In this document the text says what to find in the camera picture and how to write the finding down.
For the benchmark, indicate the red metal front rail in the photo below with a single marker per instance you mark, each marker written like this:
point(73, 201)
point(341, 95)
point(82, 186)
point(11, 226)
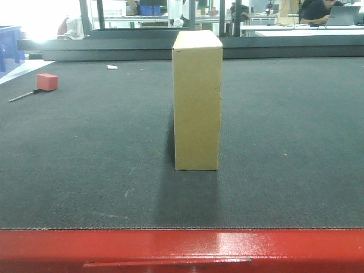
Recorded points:
point(271, 250)

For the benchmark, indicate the dark grey conveyor belt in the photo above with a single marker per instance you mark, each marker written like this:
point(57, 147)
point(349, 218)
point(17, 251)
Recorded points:
point(98, 152)

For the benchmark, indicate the metal rod tool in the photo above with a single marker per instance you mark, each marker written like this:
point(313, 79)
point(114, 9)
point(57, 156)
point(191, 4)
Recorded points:
point(25, 95)

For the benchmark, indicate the white desk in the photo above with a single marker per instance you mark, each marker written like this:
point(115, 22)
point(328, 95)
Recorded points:
point(299, 30)

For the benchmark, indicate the blue storage crates background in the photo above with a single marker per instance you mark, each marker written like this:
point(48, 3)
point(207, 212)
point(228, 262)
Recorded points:
point(149, 10)

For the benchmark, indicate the tall brown cardboard box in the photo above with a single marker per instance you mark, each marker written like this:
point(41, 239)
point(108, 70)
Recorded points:
point(197, 74)

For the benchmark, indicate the small red block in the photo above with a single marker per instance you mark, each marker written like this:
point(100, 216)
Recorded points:
point(47, 82)

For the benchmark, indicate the grey laptop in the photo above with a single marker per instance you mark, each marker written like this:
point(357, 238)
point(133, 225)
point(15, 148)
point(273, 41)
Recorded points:
point(342, 15)

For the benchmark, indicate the seated person in black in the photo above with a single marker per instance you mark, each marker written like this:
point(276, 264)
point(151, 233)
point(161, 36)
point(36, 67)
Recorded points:
point(316, 12)

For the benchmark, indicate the black metal frame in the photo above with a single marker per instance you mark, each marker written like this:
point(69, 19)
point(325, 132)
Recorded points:
point(156, 44)

